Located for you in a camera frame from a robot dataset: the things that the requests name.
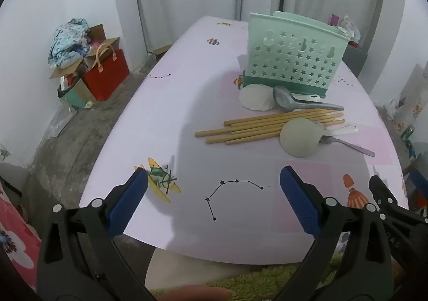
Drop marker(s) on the metal spoon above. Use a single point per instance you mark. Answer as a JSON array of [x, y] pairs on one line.
[[354, 147]]

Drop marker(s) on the open cardboard box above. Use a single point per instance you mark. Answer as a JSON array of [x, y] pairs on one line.
[[100, 33]]

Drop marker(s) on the green shaggy rug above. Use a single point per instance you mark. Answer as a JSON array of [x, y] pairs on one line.
[[267, 284]]

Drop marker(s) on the grey plastic ladle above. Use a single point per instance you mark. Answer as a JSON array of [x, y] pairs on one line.
[[282, 95]]

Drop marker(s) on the pink floral blanket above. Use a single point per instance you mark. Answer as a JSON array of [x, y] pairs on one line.
[[13, 227]]

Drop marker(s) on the grey cabinet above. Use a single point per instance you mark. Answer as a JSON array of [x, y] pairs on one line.
[[356, 58]]

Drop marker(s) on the white cloth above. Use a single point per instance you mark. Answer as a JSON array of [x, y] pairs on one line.
[[187, 271]]

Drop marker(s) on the teal paper box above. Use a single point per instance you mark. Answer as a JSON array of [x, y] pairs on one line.
[[75, 95]]

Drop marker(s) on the pile of patterned clothes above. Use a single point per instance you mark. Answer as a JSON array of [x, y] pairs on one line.
[[67, 40]]

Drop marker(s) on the clear plastic bag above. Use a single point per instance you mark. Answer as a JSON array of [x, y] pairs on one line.
[[58, 125]]

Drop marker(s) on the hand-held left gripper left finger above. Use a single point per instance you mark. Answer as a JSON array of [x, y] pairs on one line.
[[128, 202]]

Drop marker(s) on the green star-perforated utensil basket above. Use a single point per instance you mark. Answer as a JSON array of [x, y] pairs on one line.
[[294, 53]]

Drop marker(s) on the red paper gift bag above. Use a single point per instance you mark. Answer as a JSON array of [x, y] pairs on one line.
[[107, 77]]

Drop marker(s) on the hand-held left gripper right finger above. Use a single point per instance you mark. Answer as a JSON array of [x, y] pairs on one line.
[[301, 200]]

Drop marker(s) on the pile of bamboo chopsticks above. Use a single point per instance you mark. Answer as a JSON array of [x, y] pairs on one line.
[[240, 130]]

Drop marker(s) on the white scalloped plastic scoop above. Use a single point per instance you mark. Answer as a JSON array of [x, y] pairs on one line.
[[255, 98]]

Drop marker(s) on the white plastic bag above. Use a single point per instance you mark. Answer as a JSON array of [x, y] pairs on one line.
[[349, 28]]

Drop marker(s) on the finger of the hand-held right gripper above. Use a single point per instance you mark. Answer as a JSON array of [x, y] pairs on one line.
[[384, 195], [420, 179]]

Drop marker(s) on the floral cloth roll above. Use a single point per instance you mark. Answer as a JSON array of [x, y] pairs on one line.
[[413, 100]]

